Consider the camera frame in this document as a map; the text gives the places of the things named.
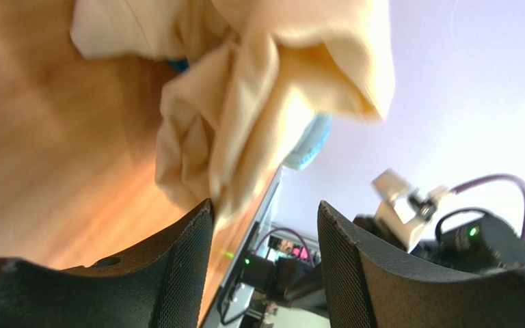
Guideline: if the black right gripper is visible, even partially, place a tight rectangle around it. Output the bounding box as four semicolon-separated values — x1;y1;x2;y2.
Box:
352;212;525;275

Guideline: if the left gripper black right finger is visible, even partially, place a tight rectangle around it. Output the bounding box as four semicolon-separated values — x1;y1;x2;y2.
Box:
317;201;525;327

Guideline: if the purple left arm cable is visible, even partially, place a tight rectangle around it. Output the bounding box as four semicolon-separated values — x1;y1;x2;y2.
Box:
253;226;316;269

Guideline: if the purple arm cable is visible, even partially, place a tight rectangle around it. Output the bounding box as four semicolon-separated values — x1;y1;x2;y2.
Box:
448;172;525;241
253;226;316;269

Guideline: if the blue t shirt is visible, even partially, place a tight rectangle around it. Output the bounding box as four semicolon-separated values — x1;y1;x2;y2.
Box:
167;58;189;72

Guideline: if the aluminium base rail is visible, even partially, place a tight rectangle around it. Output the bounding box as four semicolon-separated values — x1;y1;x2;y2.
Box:
201;165;318;328

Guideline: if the beige t shirt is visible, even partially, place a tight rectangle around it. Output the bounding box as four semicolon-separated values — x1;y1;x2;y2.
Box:
70;1;394;228

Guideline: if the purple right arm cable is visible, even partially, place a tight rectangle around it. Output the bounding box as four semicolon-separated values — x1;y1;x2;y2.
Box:
448;172;525;241

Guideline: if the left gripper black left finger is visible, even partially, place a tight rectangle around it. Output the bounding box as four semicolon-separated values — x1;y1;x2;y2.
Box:
0;200;214;327

